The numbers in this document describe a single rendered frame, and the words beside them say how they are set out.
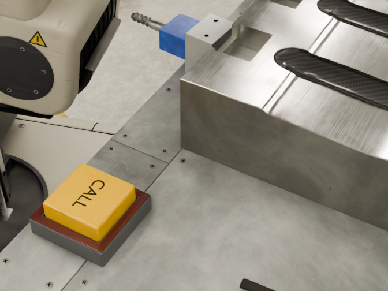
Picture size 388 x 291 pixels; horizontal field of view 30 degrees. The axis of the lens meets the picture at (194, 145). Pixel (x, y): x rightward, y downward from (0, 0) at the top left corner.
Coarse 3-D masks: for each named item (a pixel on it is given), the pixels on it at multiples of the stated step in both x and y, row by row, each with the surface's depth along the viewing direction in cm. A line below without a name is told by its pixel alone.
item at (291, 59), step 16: (320, 0) 78; (336, 0) 78; (336, 16) 76; (352, 16) 77; (368, 16) 77; (384, 16) 77; (384, 32) 76; (288, 48) 72; (288, 64) 70; (304, 64) 71; (320, 64) 71; (336, 64) 70; (320, 80) 69; (336, 80) 70; (352, 80) 70; (368, 80) 69; (384, 80) 69; (352, 96) 67; (368, 96) 68; (384, 96) 68
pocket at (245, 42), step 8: (232, 24) 75; (240, 24) 75; (232, 32) 76; (240, 32) 75; (248, 32) 75; (256, 32) 74; (264, 32) 74; (232, 40) 75; (240, 40) 76; (248, 40) 75; (256, 40) 75; (264, 40) 74; (224, 48) 74; (232, 48) 76; (240, 48) 76; (248, 48) 76; (256, 48) 76; (240, 56) 75; (248, 56) 75
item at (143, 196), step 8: (136, 192) 67; (144, 192) 67; (136, 200) 66; (144, 200) 66; (40, 208) 65; (136, 208) 65; (32, 216) 65; (40, 216) 65; (128, 216) 65; (48, 224) 64; (56, 224) 64; (120, 224) 64; (64, 232) 63; (72, 232) 63; (112, 232) 63; (80, 240) 63; (88, 240) 63; (104, 240) 63; (112, 240) 63; (96, 248) 62; (104, 248) 62
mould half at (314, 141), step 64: (256, 0) 78; (384, 0) 79; (256, 64) 70; (384, 64) 71; (192, 128) 71; (256, 128) 67; (320, 128) 64; (384, 128) 64; (320, 192) 68; (384, 192) 64
